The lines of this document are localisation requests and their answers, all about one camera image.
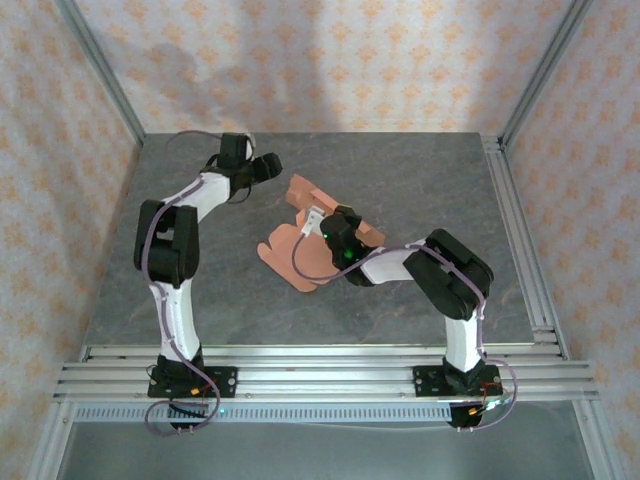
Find orange cloth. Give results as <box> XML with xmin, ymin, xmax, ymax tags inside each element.
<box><xmin>255</xmin><ymin>173</ymin><xmax>386</xmax><ymax>295</ymax></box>

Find aluminium mounting rails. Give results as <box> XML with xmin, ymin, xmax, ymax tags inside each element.
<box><xmin>52</xmin><ymin>343</ymin><xmax>600</xmax><ymax>404</ymax></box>

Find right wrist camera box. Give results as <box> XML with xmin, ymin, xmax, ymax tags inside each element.
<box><xmin>301</xmin><ymin>205</ymin><xmax>327</xmax><ymax>237</ymax></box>

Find aluminium frame post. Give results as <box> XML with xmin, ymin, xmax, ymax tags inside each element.
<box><xmin>52</xmin><ymin>0</ymin><xmax>148</xmax><ymax>147</ymax></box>
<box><xmin>572</xmin><ymin>399</ymin><xmax>621</xmax><ymax>480</ymax></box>
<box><xmin>499</xmin><ymin>0</ymin><xmax>599</xmax><ymax>147</ymax></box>
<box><xmin>29</xmin><ymin>399</ymin><xmax>76</xmax><ymax>480</ymax></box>

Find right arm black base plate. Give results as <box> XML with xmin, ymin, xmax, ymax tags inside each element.
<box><xmin>413</xmin><ymin>364</ymin><xmax>501</xmax><ymax>400</ymax></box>

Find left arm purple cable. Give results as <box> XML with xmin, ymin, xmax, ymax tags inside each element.
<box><xmin>134</xmin><ymin>130</ymin><xmax>251</xmax><ymax>437</ymax></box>

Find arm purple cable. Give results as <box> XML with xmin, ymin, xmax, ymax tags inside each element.
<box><xmin>291</xmin><ymin>233</ymin><xmax>520</xmax><ymax>434</ymax></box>
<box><xmin>134</xmin><ymin>130</ymin><xmax>251</xmax><ymax>437</ymax></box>

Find slotted grey cable duct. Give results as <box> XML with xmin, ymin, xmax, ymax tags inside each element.
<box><xmin>74</xmin><ymin>402</ymin><xmax>454</xmax><ymax>424</ymax></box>

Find aluminium side rail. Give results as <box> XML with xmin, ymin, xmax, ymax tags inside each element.
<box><xmin>482</xmin><ymin>134</ymin><xmax>571</xmax><ymax>361</ymax></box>

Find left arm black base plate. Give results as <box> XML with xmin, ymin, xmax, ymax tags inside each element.
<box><xmin>148</xmin><ymin>364</ymin><xmax>238</xmax><ymax>400</ymax></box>

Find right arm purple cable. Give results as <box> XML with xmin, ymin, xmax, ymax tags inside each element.
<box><xmin>291</xmin><ymin>233</ymin><xmax>520</xmax><ymax>434</ymax></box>

